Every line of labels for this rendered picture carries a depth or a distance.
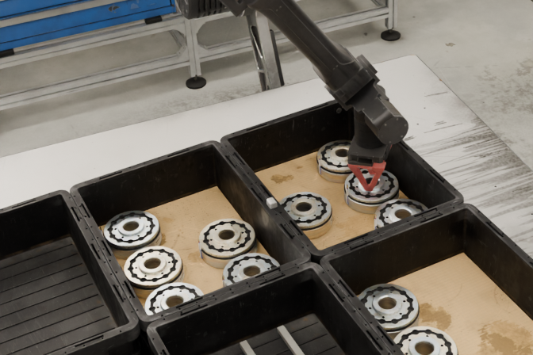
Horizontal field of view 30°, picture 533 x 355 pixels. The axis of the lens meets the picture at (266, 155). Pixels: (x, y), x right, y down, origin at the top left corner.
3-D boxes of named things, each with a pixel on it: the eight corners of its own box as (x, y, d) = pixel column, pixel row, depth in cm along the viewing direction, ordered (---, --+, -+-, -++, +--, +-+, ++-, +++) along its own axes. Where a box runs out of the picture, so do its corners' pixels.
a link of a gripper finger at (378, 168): (391, 177, 188) (391, 136, 183) (384, 200, 183) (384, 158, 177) (356, 173, 190) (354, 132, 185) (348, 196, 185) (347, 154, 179)
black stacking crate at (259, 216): (78, 236, 189) (68, 189, 182) (221, 187, 198) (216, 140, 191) (153, 376, 159) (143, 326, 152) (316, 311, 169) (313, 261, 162)
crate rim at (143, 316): (69, 196, 183) (67, 186, 182) (217, 147, 193) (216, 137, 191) (144, 336, 153) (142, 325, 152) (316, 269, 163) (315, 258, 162)
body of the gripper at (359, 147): (393, 134, 186) (393, 101, 181) (382, 166, 178) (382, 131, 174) (358, 130, 187) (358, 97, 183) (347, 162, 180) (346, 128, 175)
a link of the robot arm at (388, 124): (358, 50, 172) (321, 83, 173) (387, 81, 163) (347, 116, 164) (393, 89, 179) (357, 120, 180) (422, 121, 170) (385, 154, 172)
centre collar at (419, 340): (401, 346, 154) (401, 343, 154) (427, 334, 156) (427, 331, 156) (420, 367, 151) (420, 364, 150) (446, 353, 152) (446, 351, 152)
